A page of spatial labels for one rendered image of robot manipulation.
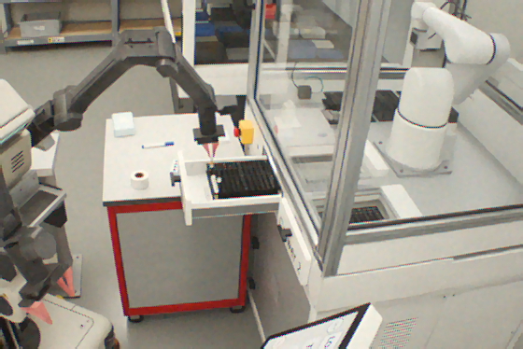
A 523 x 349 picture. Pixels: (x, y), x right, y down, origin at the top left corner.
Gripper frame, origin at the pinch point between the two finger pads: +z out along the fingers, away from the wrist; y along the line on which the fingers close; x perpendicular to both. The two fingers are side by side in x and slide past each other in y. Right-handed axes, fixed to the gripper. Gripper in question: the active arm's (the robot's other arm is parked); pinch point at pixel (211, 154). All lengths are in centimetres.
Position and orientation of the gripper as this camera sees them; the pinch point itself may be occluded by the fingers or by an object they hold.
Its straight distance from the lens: 176.4
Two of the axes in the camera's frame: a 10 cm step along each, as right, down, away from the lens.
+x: -2.0, -5.7, 8.0
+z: 0.4, 8.1, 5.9
